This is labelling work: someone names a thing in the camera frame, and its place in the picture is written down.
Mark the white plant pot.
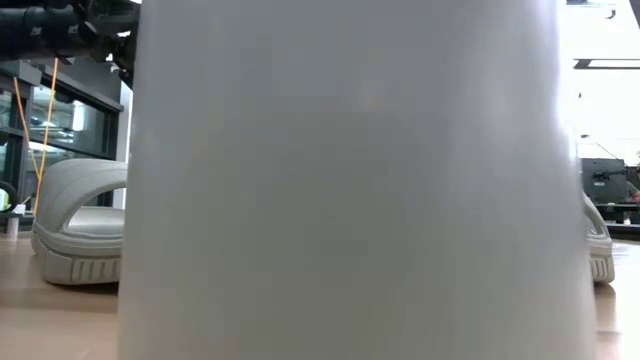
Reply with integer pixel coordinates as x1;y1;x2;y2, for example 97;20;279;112
116;0;600;360

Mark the long ceiling light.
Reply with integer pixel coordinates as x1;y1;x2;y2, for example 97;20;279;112
573;58;640;71

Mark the dark background bench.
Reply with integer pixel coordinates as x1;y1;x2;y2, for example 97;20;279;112
584;201;640;240

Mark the small white post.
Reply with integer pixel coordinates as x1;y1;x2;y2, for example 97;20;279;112
5;203;21;239

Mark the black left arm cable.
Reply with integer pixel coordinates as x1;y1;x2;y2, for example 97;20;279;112
0;179;20;214

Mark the yellow cable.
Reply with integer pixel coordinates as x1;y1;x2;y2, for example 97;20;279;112
12;57;60;217

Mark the grey machine cabinet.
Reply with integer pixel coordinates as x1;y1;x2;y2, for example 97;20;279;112
579;157;640;206

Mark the grey rubber slide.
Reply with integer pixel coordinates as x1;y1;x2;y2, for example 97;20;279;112
581;192;617;285
30;158;129;286

